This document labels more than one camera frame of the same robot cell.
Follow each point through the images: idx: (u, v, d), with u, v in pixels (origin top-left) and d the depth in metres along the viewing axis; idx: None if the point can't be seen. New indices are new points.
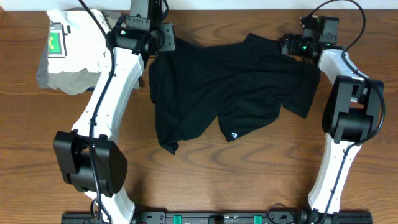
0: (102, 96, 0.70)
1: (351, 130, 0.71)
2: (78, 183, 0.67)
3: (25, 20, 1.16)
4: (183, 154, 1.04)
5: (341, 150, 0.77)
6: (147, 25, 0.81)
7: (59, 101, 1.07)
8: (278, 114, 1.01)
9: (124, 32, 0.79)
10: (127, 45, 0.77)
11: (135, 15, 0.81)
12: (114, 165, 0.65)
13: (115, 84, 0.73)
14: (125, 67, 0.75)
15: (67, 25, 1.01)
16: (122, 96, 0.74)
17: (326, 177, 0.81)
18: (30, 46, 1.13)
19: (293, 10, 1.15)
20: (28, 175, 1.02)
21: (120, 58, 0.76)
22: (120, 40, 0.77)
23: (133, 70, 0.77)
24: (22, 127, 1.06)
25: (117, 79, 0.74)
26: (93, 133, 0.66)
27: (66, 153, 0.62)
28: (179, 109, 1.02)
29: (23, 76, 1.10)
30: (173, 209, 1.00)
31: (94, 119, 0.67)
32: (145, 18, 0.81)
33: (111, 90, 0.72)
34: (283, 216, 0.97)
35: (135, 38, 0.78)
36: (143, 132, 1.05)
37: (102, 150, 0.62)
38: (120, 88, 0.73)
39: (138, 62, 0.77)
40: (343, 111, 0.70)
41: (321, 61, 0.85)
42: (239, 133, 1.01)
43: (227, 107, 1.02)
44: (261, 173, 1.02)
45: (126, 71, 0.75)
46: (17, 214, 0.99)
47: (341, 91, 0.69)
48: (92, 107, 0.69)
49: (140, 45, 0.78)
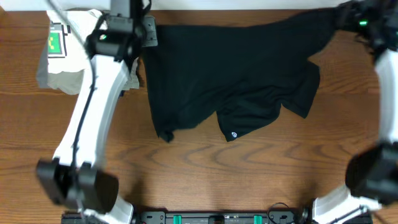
0: (83, 117, 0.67)
1: (385, 194, 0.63)
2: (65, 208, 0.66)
3: (26, 20, 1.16)
4: (183, 154, 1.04)
5: (359, 203, 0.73)
6: (130, 25, 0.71)
7: (60, 101, 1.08)
8: (278, 114, 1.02)
9: (103, 37, 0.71)
10: (107, 50, 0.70)
11: (116, 14, 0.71)
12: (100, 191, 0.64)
13: (97, 99, 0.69)
14: (106, 78, 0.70)
15: (67, 25, 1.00)
16: (107, 111, 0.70)
17: (336, 209, 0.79)
18: (30, 45, 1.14)
19: (294, 9, 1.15)
20: (29, 175, 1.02)
21: (101, 68, 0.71)
22: (101, 46, 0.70)
23: (116, 81, 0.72)
24: (22, 127, 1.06)
25: (99, 92, 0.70)
26: (76, 159, 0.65)
27: (50, 180, 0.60)
28: (176, 99, 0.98)
29: (23, 76, 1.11)
30: (173, 209, 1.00)
31: (77, 142, 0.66)
32: (127, 17, 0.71)
33: (93, 106, 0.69)
34: (283, 216, 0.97)
35: (117, 43, 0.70)
36: (143, 132, 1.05)
37: (87, 178, 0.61)
38: (103, 101, 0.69)
39: (121, 71, 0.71)
40: (379, 177, 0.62)
41: (384, 67, 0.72)
42: (239, 133, 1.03)
43: (227, 106, 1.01)
44: (261, 173, 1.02)
45: (108, 83, 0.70)
46: (17, 214, 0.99)
47: (386, 161, 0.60)
48: (74, 128, 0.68)
49: (123, 50, 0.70)
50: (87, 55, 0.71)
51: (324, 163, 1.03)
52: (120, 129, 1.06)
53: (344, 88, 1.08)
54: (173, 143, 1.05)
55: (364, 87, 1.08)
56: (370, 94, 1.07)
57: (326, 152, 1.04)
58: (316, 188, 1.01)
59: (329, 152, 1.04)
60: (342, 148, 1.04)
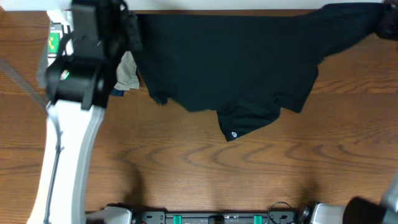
0: (52, 185, 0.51)
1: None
2: None
3: (24, 19, 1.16)
4: (183, 154, 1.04)
5: None
6: (101, 50, 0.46)
7: None
8: (278, 116, 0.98)
9: (66, 73, 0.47)
10: (68, 94, 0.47)
11: (80, 37, 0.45)
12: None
13: (66, 162, 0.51)
14: (76, 133, 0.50)
15: (67, 25, 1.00)
16: (81, 173, 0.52)
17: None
18: (30, 46, 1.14)
19: None
20: (29, 175, 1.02)
21: (66, 120, 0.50)
22: (63, 87, 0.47)
23: (87, 129, 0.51)
24: (22, 127, 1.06)
25: (67, 153, 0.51)
26: None
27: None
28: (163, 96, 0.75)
29: (24, 76, 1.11)
30: (173, 209, 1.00)
31: (48, 219, 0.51)
32: (96, 39, 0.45)
33: (63, 172, 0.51)
34: (283, 216, 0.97)
35: (83, 80, 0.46)
36: (143, 132, 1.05)
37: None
38: (73, 158, 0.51)
39: (94, 121, 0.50)
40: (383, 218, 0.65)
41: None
42: (239, 133, 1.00)
43: (227, 109, 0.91)
44: (261, 173, 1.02)
45: (78, 139, 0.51)
46: (19, 214, 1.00)
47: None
48: (44, 196, 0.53)
49: (97, 95, 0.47)
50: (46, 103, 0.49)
51: (324, 163, 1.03)
52: (120, 129, 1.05)
53: (344, 88, 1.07)
54: (173, 143, 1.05)
55: (364, 87, 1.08)
56: (370, 94, 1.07)
57: (326, 152, 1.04)
58: (316, 188, 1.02)
59: (329, 152, 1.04)
60: (342, 148, 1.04)
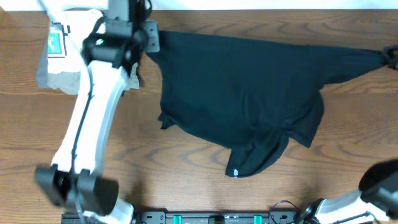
0: (82, 124, 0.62)
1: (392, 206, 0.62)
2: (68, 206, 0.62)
3: (26, 20, 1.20)
4: (183, 154, 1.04)
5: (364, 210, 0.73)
6: (128, 29, 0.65)
7: (61, 102, 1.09)
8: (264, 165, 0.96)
9: (101, 41, 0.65)
10: (119, 14, 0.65)
11: (114, 18, 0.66)
12: (104, 198, 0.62)
13: (96, 107, 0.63)
14: (105, 86, 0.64)
15: (67, 25, 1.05)
16: (104, 121, 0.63)
17: (344, 211, 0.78)
18: (30, 46, 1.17)
19: (291, 10, 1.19)
20: (29, 175, 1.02)
21: (98, 76, 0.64)
22: (97, 50, 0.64)
23: (112, 93, 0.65)
24: (22, 128, 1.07)
25: (97, 99, 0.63)
26: (74, 167, 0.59)
27: (48, 187, 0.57)
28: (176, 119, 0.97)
29: (25, 77, 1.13)
30: (173, 209, 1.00)
31: (74, 149, 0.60)
32: (124, 22, 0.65)
33: (87, 126, 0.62)
34: (283, 216, 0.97)
35: (111, 48, 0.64)
36: (143, 132, 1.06)
37: (85, 185, 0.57)
38: (99, 113, 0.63)
39: (117, 81, 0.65)
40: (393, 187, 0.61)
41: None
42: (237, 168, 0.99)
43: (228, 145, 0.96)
44: (261, 174, 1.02)
45: (105, 93, 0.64)
46: (20, 214, 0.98)
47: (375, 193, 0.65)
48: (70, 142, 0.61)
49: (119, 57, 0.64)
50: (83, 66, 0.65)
51: (326, 163, 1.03)
52: (148, 118, 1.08)
53: (345, 88, 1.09)
54: (172, 144, 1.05)
55: (364, 87, 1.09)
56: (370, 93, 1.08)
57: (326, 152, 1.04)
58: (316, 188, 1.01)
59: (329, 152, 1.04)
60: (342, 149, 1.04)
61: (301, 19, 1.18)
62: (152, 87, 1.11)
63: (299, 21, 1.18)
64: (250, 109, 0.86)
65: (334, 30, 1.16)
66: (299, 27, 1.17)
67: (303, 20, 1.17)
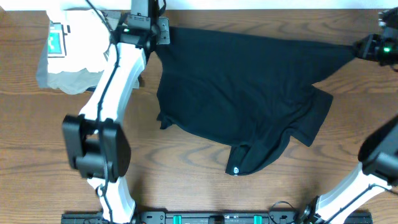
0: (108, 86, 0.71)
1: (387, 169, 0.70)
2: (86, 168, 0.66)
3: (25, 20, 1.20)
4: (183, 154, 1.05)
5: (365, 183, 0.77)
6: (148, 23, 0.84)
7: (61, 102, 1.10)
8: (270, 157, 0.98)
9: (127, 30, 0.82)
10: (140, 11, 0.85)
11: (136, 14, 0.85)
12: (121, 152, 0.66)
13: (120, 73, 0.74)
14: (130, 60, 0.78)
15: (67, 25, 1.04)
16: (127, 86, 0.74)
17: (346, 193, 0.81)
18: (30, 46, 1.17)
19: (291, 10, 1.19)
20: (29, 175, 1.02)
21: (125, 51, 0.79)
22: (125, 37, 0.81)
23: (136, 65, 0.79)
24: (22, 127, 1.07)
25: (122, 68, 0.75)
26: (101, 116, 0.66)
27: (74, 135, 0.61)
28: (182, 115, 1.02)
29: (25, 76, 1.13)
30: (173, 209, 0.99)
31: (102, 103, 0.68)
32: (144, 16, 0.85)
33: (114, 86, 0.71)
34: (283, 216, 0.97)
35: (137, 36, 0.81)
36: (143, 132, 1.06)
37: (109, 132, 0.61)
38: (124, 79, 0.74)
39: (141, 57, 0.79)
40: (386, 150, 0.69)
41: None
42: (239, 167, 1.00)
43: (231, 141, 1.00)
44: (261, 174, 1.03)
45: (129, 65, 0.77)
46: (18, 214, 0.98)
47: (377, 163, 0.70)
48: (96, 98, 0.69)
49: (143, 41, 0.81)
50: (112, 42, 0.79)
51: (326, 163, 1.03)
52: (148, 119, 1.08)
53: (344, 88, 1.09)
54: (172, 143, 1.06)
55: (363, 87, 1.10)
56: (370, 93, 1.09)
57: (326, 152, 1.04)
58: (316, 188, 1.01)
59: (329, 151, 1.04)
60: (342, 148, 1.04)
61: (301, 19, 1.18)
62: (152, 87, 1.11)
63: (300, 20, 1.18)
64: (250, 99, 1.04)
65: (334, 30, 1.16)
66: (299, 26, 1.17)
67: (303, 20, 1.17)
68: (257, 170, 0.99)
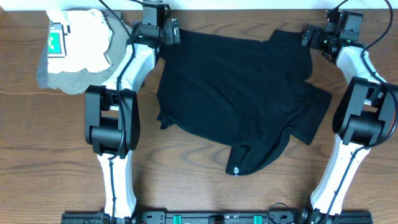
0: (125, 68, 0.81)
1: (361, 132, 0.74)
2: (100, 140, 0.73)
3: (26, 20, 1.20)
4: (183, 154, 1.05)
5: (348, 152, 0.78)
6: (157, 31, 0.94)
7: (59, 101, 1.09)
8: (270, 157, 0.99)
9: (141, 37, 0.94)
10: (150, 21, 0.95)
11: (147, 23, 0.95)
12: (134, 124, 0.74)
13: (135, 62, 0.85)
14: (143, 51, 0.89)
15: (67, 25, 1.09)
16: (140, 73, 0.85)
17: (333, 174, 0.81)
18: (30, 45, 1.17)
19: (290, 10, 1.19)
20: (29, 175, 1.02)
21: (140, 46, 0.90)
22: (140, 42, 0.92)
23: (149, 57, 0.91)
24: (22, 127, 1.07)
25: (137, 58, 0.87)
26: (120, 88, 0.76)
27: (96, 101, 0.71)
28: (182, 115, 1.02)
29: (25, 76, 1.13)
30: (173, 209, 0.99)
31: (120, 79, 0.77)
32: (155, 25, 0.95)
33: (129, 69, 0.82)
34: (283, 216, 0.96)
35: (150, 40, 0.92)
36: (143, 132, 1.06)
37: (129, 99, 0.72)
38: (137, 63, 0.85)
39: (152, 53, 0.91)
40: (354, 113, 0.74)
41: (339, 58, 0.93)
42: (240, 167, 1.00)
43: (232, 140, 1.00)
44: (261, 174, 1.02)
45: (143, 56, 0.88)
46: (18, 214, 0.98)
47: (351, 127, 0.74)
48: (117, 74, 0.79)
49: (155, 44, 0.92)
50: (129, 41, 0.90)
51: (325, 163, 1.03)
52: (148, 118, 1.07)
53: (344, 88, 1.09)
54: (173, 143, 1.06)
55: None
56: None
57: (326, 152, 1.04)
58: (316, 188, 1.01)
59: (329, 151, 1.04)
60: None
61: (301, 19, 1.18)
62: (153, 86, 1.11)
63: (300, 20, 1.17)
64: (252, 98, 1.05)
65: None
66: (299, 27, 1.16)
67: (303, 20, 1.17)
68: (257, 169, 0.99)
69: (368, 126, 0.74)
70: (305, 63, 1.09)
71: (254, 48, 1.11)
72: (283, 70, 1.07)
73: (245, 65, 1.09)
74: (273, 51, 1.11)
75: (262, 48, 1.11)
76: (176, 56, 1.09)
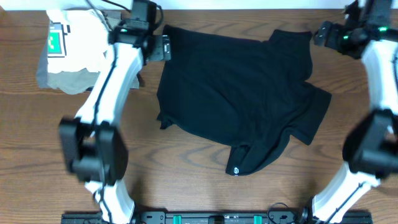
0: (105, 86, 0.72)
1: (380, 165, 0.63)
2: (81, 173, 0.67)
3: (26, 20, 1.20)
4: (183, 154, 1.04)
5: (356, 182, 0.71)
6: (147, 26, 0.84)
7: (60, 101, 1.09)
8: (270, 157, 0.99)
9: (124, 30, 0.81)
10: (138, 16, 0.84)
11: (135, 18, 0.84)
12: (117, 156, 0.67)
13: (117, 74, 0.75)
14: (126, 58, 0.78)
15: (67, 25, 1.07)
16: (124, 86, 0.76)
17: (337, 194, 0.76)
18: (30, 45, 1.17)
19: (291, 10, 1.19)
20: (29, 175, 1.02)
21: (122, 51, 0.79)
22: (123, 37, 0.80)
23: (133, 63, 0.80)
24: (22, 127, 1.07)
25: (119, 69, 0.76)
26: (98, 117, 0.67)
27: (71, 137, 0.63)
28: (181, 115, 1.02)
29: (25, 76, 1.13)
30: (173, 209, 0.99)
31: (99, 103, 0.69)
32: (143, 21, 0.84)
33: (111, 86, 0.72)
34: (283, 216, 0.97)
35: (135, 35, 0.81)
36: (143, 132, 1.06)
37: (107, 135, 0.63)
38: (120, 78, 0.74)
39: (138, 56, 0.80)
40: (370, 146, 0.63)
41: (365, 52, 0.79)
42: (240, 168, 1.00)
43: (231, 140, 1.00)
44: (261, 174, 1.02)
45: (126, 65, 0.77)
46: (18, 214, 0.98)
47: (366, 160, 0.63)
48: (94, 98, 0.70)
49: (140, 40, 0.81)
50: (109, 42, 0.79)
51: (325, 163, 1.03)
52: (148, 118, 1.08)
53: (344, 88, 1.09)
54: (173, 143, 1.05)
55: (364, 87, 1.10)
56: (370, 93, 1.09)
57: (326, 152, 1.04)
58: (316, 188, 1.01)
59: (329, 151, 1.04)
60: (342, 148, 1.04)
61: (301, 19, 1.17)
62: (153, 86, 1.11)
63: (300, 20, 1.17)
64: (251, 97, 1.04)
65: None
66: (299, 26, 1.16)
67: (303, 20, 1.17)
68: (257, 169, 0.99)
69: (388, 160, 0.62)
70: (306, 60, 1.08)
71: (255, 48, 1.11)
72: (284, 69, 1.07)
73: (245, 65, 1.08)
74: (274, 50, 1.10)
75: (262, 47, 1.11)
76: (176, 56, 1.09)
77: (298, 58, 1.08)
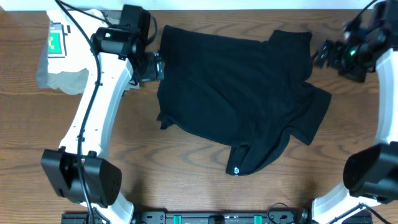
0: (91, 107, 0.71)
1: (380, 192, 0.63)
2: (73, 198, 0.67)
3: (26, 20, 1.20)
4: (183, 154, 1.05)
5: (356, 201, 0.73)
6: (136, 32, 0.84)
7: (60, 101, 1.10)
8: (270, 158, 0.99)
9: (109, 35, 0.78)
10: (129, 22, 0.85)
11: (125, 24, 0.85)
12: (108, 185, 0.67)
13: (103, 94, 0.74)
14: (112, 72, 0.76)
15: (67, 25, 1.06)
16: (112, 104, 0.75)
17: (336, 208, 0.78)
18: (30, 46, 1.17)
19: (290, 10, 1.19)
20: (29, 175, 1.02)
21: (106, 66, 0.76)
22: (106, 44, 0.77)
23: (122, 76, 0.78)
24: (22, 127, 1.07)
25: (105, 88, 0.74)
26: (83, 149, 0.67)
27: (56, 171, 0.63)
28: (182, 115, 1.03)
29: (25, 76, 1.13)
30: (173, 209, 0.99)
31: (83, 134, 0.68)
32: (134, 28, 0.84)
33: (96, 107, 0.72)
34: (283, 216, 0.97)
35: (122, 42, 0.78)
36: (143, 132, 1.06)
37: (93, 169, 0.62)
38: (107, 98, 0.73)
39: (126, 68, 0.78)
40: (373, 178, 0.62)
41: (381, 61, 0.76)
42: (240, 168, 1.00)
43: (231, 140, 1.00)
44: (261, 174, 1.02)
45: (112, 81, 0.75)
46: (18, 214, 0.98)
47: (368, 188, 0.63)
48: (79, 122, 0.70)
49: (127, 48, 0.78)
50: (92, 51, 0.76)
51: (324, 163, 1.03)
52: (148, 119, 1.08)
53: (344, 88, 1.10)
54: (173, 143, 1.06)
55: (363, 87, 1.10)
56: (370, 93, 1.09)
57: (326, 152, 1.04)
58: (316, 188, 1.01)
59: (329, 151, 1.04)
60: (342, 149, 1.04)
61: (301, 19, 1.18)
62: (153, 87, 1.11)
63: (300, 20, 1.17)
64: (252, 98, 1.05)
65: (334, 30, 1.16)
66: (299, 27, 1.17)
67: (303, 20, 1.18)
68: (257, 170, 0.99)
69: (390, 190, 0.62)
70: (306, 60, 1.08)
71: (255, 48, 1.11)
72: (283, 70, 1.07)
73: (245, 65, 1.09)
74: (274, 50, 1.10)
75: (262, 47, 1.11)
76: (176, 57, 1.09)
77: (297, 58, 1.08)
